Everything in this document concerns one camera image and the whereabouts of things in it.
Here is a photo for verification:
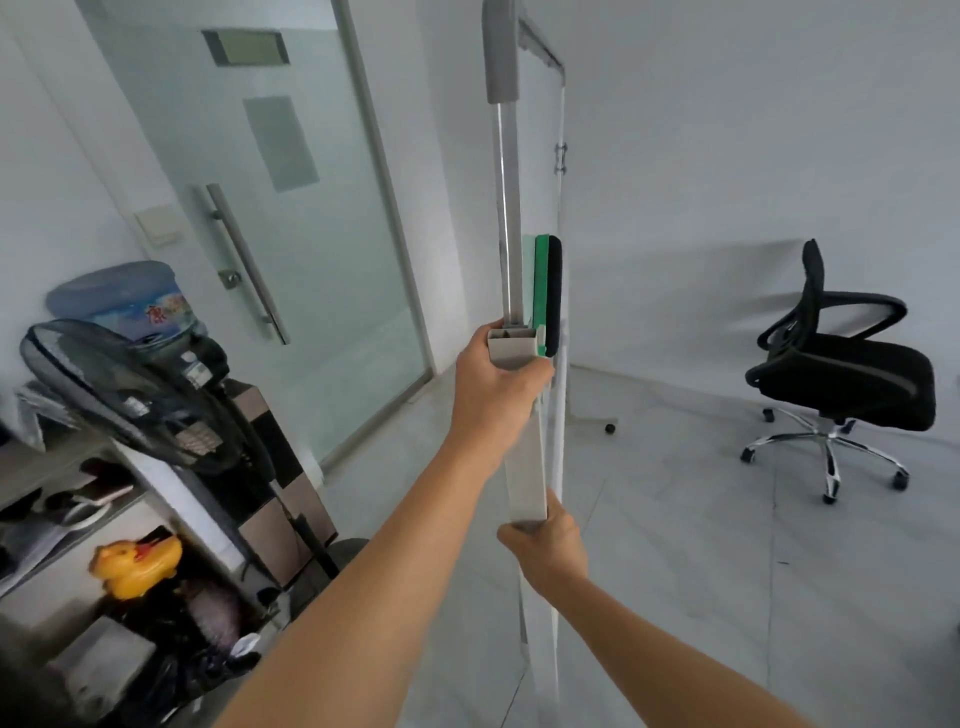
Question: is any person's right forearm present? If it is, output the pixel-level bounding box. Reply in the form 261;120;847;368
535;574;817;728

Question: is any person's left forearm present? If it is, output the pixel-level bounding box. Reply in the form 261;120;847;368
213;435;502;728

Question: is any black standing fan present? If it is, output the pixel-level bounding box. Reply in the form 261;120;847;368
18;318;370;601

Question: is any water dispenser cabinet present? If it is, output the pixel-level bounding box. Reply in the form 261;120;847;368
187;336;340;588

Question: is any person's right hand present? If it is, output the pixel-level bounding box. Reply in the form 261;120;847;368
496;489;591;601

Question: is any steel door handle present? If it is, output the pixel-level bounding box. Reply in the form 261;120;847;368
204;182;291;347

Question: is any grey door sign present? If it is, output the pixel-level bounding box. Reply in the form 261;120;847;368
200;28;291;69

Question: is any yellow rubber duck toy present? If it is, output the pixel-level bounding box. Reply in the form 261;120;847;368
87;533;184;602

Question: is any blue water jug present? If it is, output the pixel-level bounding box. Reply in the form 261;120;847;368
44;260;209;355

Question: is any green whiteboard eraser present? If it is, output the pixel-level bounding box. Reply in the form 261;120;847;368
533;234;564;358

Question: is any frosted glass door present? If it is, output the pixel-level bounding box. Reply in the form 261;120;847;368
75;0;438;468

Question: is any whiteboard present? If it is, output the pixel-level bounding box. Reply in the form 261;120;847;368
480;0;621;728

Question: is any person's left hand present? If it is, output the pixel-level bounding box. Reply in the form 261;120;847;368
448;324;557;471

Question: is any white wall switch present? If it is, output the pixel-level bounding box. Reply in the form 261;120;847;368
134;205;184;249

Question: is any stack of papers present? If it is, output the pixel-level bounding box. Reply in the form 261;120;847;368
11;381;84;455

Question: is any black bag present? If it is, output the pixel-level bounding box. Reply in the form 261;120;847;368
112;576;265;706

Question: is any black mesh office chair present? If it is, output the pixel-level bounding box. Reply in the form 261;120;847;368
740;238;938;506

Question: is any grey shelf unit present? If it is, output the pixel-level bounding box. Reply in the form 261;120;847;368
0;423;301;728

